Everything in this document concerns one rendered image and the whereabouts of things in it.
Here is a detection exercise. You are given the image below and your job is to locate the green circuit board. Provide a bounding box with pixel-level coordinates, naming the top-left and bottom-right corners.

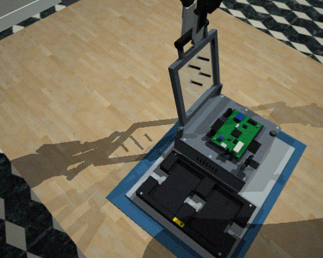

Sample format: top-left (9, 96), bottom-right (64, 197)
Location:
top-left (211, 110), bottom-right (262, 158)

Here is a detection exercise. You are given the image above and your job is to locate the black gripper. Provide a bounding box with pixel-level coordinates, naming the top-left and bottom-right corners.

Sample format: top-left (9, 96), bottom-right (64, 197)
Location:
top-left (180, 0), bottom-right (222, 45)

